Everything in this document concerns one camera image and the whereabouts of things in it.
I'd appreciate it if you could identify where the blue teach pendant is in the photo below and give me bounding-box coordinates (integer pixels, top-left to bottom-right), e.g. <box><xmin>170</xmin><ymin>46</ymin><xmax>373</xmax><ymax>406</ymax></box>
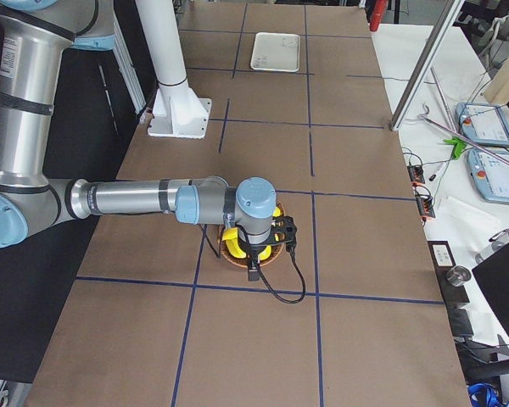
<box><xmin>467</xmin><ymin>149</ymin><xmax>509</xmax><ymax>204</ymax></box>
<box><xmin>456</xmin><ymin>103</ymin><xmax>509</xmax><ymax>148</ymax></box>

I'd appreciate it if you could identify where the cream bear tray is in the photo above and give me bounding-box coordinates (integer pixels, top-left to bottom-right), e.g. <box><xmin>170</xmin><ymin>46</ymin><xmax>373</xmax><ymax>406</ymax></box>
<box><xmin>249</xmin><ymin>32</ymin><xmax>301</xmax><ymax>73</ymax></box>

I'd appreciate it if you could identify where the near blue teach pendant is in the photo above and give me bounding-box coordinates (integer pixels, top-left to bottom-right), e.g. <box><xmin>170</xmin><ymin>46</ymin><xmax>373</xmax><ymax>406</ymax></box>
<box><xmin>467</xmin><ymin>149</ymin><xmax>509</xmax><ymax>204</ymax></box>

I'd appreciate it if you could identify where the far blue teach pendant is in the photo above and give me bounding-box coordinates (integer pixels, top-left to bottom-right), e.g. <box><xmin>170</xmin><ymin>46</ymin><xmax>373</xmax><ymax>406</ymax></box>
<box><xmin>456</xmin><ymin>103</ymin><xmax>509</xmax><ymax>148</ymax></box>

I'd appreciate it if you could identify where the long reacher grabber tool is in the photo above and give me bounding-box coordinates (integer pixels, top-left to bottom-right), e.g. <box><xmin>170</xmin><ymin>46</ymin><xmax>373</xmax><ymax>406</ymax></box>
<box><xmin>417</xmin><ymin>112</ymin><xmax>509</xmax><ymax>167</ymax></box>

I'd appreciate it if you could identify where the aluminium frame post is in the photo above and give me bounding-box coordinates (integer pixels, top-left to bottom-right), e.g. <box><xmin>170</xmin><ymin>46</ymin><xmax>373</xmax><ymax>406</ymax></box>
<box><xmin>389</xmin><ymin>0</ymin><xmax>464</xmax><ymax>131</ymax></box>

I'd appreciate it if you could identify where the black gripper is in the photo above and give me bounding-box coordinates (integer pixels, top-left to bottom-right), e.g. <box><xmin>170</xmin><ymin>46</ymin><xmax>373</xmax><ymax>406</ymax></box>
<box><xmin>269</xmin><ymin>215</ymin><xmax>297</xmax><ymax>254</ymax></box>

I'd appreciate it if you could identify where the red fire extinguisher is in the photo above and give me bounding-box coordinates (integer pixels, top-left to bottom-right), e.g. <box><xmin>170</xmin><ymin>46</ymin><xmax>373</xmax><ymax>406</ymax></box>
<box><xmin>369</xmin><ymin>0</ymin><xmax>388</xmax><ymax>32</ymax></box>

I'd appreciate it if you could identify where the silver metal cup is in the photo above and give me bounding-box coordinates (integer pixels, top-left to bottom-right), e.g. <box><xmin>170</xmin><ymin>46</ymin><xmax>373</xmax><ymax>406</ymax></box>
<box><xmin>445</xmin><ymin>265</ymin><xmax>473</xmax><ymax>287</ymax></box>

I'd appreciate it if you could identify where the white pillar with base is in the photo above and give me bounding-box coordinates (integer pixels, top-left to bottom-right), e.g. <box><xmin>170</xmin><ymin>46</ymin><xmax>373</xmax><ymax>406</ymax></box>
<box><xmin>136</xmin><ymin>0</ymin><xmax>212</xmax><ymax>139</ymax></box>

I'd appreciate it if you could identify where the brown wicker basket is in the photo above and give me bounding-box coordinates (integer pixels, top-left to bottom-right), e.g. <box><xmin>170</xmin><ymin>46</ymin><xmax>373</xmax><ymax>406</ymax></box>
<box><xmin>217</xmin><ymin>226</ymin><xmax>283</xmax><ymax>267</ymax></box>

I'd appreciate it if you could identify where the black box with label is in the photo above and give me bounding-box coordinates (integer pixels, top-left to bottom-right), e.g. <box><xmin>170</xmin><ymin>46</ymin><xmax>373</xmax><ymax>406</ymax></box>
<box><xmin>428</xmin><ymin>241</ymin><xmax>469</xmax><ymax>309</ymax></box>

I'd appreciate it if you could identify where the yellow banana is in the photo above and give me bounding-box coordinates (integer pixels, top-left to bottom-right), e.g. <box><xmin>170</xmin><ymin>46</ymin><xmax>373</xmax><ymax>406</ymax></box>
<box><xmin>222</xmin><ymin>228</ymin><xmax>247</xmax><ymax>259</ymax></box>
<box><xmin>258</xmin><ymin>246</ymin><xmax>271</xmax><ymax>263</ymax></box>

